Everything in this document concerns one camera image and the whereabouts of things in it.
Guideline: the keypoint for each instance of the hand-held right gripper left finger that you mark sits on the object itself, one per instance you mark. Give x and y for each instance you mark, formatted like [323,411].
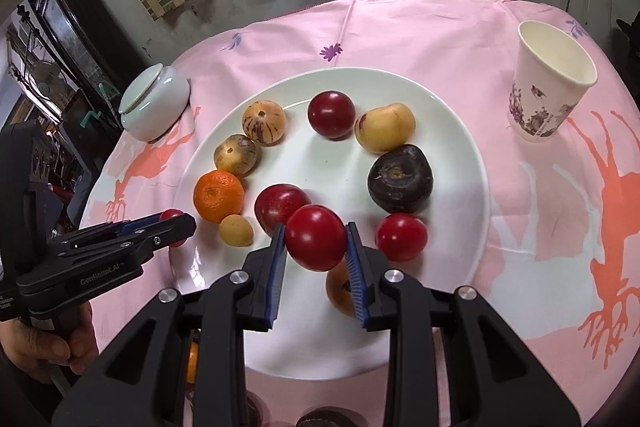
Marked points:
[276,277]

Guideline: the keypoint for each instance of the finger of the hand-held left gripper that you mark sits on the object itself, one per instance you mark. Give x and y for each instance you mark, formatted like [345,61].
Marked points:
[142,223]
[160,237]

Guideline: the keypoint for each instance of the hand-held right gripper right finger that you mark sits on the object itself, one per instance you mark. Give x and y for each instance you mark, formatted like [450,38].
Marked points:
[357,277]

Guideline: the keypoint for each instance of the large brown-yellow pepino melon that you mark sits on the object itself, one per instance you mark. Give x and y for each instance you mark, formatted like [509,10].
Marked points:
[340,292]

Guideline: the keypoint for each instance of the red tomato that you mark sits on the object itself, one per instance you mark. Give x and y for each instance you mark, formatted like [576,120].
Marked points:
[172,214]
[315,244]
[401,237]

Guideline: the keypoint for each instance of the small yellow round fruit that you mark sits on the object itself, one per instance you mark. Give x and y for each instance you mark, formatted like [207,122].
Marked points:
[236,230]

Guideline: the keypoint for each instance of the orange mandarin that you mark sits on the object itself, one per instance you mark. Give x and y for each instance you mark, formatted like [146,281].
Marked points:
[219,196]

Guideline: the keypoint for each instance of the large dark red plum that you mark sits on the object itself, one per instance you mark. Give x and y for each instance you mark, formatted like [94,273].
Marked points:
[277,204]

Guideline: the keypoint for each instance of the dark purple water chestnut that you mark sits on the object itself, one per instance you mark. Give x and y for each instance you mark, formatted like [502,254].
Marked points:
[254,412]
[400,178]
[322,419]

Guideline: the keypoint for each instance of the small speckled pepino melon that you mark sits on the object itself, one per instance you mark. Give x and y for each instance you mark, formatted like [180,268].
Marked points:
[236,154]

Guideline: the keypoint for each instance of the white round plate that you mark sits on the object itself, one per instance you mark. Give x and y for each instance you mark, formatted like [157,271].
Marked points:
[320,167]

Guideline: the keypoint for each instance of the smooth yellow pepino melon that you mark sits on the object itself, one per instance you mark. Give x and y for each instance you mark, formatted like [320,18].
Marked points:
[385,127]

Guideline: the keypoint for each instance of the person's left hand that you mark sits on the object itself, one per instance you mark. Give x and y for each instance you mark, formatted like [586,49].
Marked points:
[30,342]

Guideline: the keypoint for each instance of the pale green ceramic jar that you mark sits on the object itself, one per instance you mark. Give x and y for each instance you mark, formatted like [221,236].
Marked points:
[160,112]

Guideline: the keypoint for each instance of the green plastic item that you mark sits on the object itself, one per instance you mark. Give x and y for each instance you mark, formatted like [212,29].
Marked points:
[92,117]

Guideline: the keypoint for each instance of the pale green jar lid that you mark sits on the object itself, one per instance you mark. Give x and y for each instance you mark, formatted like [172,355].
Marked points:
[140,87]

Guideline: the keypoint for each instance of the striped pepino melon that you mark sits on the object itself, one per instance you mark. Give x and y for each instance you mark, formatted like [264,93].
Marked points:
[264,123]

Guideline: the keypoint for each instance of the electric fan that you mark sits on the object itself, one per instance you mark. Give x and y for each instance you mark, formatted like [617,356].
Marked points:
[47,79]

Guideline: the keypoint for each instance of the dark wooden cabinet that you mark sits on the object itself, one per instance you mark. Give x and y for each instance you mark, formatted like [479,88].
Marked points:
[75,22]

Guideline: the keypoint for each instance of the pink printed tablecloth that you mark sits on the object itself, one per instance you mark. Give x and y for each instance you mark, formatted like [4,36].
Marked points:
[425,32]

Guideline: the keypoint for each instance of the printed paper cup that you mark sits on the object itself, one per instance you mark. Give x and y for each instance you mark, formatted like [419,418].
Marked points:
[545,72]

